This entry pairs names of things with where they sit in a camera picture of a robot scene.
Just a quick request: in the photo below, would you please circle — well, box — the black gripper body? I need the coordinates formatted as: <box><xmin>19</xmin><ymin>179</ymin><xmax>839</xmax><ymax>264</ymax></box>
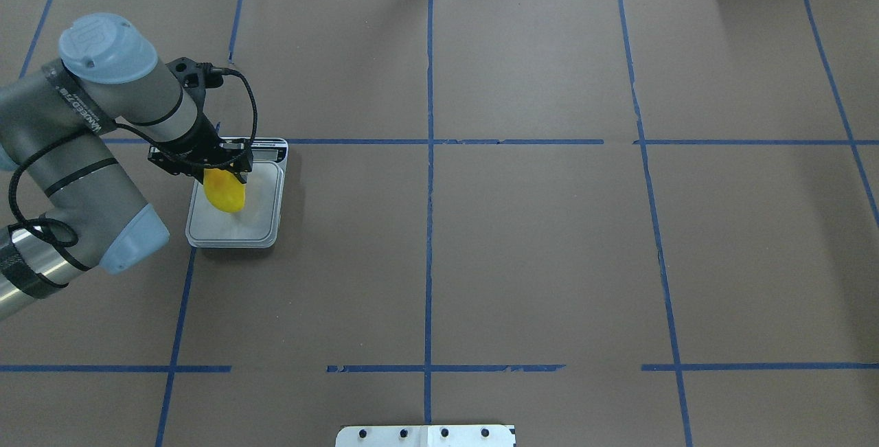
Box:
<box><xmin>148</xmin><ymin>117</ymin><xmax>253</xmax><ymax>184</ymax></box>

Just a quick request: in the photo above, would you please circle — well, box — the yellow mango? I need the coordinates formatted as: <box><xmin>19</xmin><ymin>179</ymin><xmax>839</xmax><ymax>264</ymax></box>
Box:
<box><xmin>202</xmin><ymin>169</ymin><xmax>246</xmax><ymax>214</ymax></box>

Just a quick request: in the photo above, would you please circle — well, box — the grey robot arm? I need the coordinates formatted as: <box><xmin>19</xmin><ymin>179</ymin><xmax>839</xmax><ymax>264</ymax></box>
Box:
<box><xmin>2</xmin><ymin>12</ymin><xmax>255</xmax><ymax>319</ymax></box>

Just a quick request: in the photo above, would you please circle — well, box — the white kitchen scale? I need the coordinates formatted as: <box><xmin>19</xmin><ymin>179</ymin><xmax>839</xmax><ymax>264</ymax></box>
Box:
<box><xmin>185</xmin><ymin>137</ymin><xmax>288</xmax><ymax>248</ymax></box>

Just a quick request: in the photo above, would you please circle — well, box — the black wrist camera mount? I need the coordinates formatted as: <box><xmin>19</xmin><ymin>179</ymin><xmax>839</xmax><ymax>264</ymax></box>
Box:
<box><xmin>166</xmin><ymin>57</ymin><xmax>224</xmax><ymax>113</ymax></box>

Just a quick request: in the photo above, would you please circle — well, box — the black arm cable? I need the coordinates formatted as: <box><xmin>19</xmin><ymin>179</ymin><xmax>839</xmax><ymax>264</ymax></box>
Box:
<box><xmin>7</xmin><ymin>67</ymin><xmax>259</xmax><ymax>272</ymax></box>

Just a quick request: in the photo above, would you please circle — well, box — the white metal bracket plate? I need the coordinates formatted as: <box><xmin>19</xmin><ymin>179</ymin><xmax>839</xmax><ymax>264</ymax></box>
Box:
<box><xmin>335</xmin><ymin>424</ymin><xmax>517</xmax><ymax>446</ymax></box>

